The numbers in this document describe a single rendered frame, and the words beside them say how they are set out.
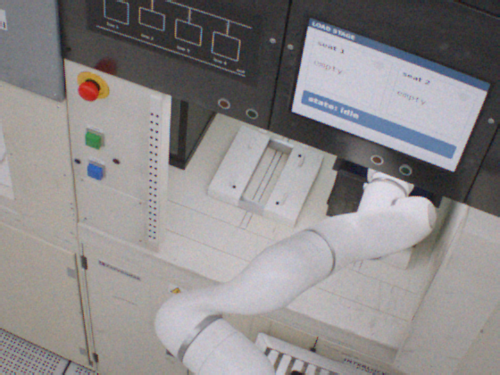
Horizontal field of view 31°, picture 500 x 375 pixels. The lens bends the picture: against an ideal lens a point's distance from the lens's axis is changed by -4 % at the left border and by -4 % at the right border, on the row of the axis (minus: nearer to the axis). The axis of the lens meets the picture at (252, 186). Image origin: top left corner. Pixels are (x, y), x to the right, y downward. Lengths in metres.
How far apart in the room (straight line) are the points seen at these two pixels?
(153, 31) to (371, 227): 0.50
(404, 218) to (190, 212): 0.64
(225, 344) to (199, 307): 0.07
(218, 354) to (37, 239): 0.91
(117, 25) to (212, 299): 0.47
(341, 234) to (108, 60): 0.50
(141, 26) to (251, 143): 0.74
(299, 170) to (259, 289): 0.79
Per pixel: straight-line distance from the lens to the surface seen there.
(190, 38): 1.47
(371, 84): 1.40
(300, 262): 1.42
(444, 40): 1.30
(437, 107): 1.40
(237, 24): 1.41
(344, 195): 1.96
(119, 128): 1.74
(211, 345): 1.43
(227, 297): 1.41
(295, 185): 2.12
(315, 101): 1.46
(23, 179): 2.05
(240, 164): 2.14
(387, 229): 1.60
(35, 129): 1.87
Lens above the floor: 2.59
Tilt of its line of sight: 53 degrees down
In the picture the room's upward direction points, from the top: 9 degrees clockwise
